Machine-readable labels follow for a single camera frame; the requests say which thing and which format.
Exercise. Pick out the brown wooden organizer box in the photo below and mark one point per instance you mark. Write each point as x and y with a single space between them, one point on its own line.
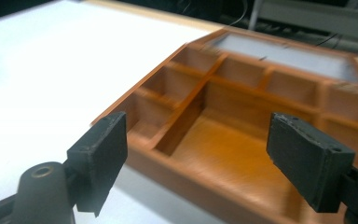
230 137

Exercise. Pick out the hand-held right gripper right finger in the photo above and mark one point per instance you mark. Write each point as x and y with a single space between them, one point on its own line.
307 161

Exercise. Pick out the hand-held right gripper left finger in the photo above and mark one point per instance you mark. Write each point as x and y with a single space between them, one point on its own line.
98 161

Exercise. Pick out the grey metal frame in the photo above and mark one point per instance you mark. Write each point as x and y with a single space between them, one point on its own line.
313 17

